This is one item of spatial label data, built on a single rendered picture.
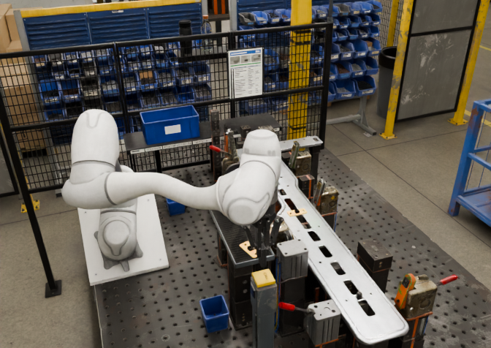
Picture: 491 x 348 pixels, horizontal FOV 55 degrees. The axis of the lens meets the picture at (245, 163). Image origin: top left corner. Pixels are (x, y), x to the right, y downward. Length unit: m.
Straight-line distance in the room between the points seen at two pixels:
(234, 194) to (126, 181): 0.44
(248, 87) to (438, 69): 2.81
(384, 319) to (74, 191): 1.06
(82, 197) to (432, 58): 4.20
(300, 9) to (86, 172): 1.80
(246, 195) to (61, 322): 2.26
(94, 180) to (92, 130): 0.16
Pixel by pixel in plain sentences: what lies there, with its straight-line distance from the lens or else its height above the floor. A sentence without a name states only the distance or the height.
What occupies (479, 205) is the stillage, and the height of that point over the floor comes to 0.17.
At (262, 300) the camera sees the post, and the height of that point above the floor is 1.10.
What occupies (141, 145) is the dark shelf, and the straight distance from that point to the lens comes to 2.64.
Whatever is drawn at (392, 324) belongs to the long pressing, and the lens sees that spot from 1.66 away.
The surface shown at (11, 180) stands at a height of 0.28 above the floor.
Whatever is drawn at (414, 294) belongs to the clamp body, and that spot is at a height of 1.05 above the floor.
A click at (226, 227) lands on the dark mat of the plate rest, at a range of 1.73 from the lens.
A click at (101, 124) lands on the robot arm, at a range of 1.55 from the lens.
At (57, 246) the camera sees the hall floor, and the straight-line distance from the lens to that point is 3.77.
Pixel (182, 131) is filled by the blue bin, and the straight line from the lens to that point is 2.64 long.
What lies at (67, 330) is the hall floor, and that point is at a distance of 3.12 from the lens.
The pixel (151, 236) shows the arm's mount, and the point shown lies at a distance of 2.29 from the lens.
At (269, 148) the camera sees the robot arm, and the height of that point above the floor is 1.64.
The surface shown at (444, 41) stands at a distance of 5.19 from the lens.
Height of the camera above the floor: 2.20
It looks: 29 degrees down
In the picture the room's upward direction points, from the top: 1 degrees counter-clockwise
